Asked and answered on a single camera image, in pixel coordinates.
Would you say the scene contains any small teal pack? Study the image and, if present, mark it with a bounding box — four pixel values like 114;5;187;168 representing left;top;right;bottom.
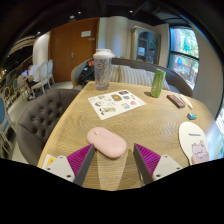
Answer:
186;112;198;121

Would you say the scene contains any person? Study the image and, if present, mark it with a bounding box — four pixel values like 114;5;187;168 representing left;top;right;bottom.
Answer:
21;63;40;98

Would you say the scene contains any yellow and white card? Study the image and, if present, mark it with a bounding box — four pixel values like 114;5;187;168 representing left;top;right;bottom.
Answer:
41;153;58;169

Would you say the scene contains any black backpack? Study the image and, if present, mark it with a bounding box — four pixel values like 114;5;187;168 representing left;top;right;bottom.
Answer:
77;59;96;88

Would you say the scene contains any striped cushion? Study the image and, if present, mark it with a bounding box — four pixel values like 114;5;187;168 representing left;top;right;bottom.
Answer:
109;64;121;83
118;65;153;88
146;70;171;91

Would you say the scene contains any group of white chairs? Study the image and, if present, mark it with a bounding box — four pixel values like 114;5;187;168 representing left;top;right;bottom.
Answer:
31;59;56;98

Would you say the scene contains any white oval cartoon mouse pad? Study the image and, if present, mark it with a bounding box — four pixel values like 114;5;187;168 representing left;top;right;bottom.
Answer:
178;121;210;166

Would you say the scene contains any grey curved sofa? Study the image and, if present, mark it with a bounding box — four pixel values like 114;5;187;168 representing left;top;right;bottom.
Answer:
70;57;194;98

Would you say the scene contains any white squeeze tube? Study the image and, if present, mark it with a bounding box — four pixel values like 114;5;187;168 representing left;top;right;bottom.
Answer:
178;94;194;110

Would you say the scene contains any white sticker sheet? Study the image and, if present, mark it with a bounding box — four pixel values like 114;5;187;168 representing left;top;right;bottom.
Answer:
87;89;147;121

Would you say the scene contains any pink computer mouse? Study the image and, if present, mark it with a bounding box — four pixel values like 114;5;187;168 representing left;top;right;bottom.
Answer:
86;126;128;159

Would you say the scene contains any brown wooden door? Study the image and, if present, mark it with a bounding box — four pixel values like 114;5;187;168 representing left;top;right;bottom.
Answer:
49;18;100;84

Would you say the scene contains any green drink can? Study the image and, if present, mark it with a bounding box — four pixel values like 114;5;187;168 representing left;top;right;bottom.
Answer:
150;68;167;99

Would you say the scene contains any black and orange box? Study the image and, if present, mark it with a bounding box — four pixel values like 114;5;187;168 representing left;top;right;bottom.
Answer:
166;94;186;109

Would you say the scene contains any clear shaker bottle white lid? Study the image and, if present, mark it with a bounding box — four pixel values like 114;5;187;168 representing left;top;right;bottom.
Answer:
92;48;116;91

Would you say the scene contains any dark-framed window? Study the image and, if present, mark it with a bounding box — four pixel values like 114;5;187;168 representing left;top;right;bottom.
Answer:
167;26;200;90
215;106;224;159

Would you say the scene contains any arched glass-door cabinet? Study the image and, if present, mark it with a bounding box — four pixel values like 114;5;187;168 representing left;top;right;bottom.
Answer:
130;25;161;65

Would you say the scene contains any grey tufted armchair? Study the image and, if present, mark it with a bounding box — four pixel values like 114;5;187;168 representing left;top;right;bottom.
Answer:
16;88;82;167

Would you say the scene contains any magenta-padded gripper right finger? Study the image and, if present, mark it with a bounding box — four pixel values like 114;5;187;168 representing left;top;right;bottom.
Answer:
133;143;184;186

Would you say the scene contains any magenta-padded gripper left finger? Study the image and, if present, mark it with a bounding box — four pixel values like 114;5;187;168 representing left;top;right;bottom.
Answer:
44;143;97;187

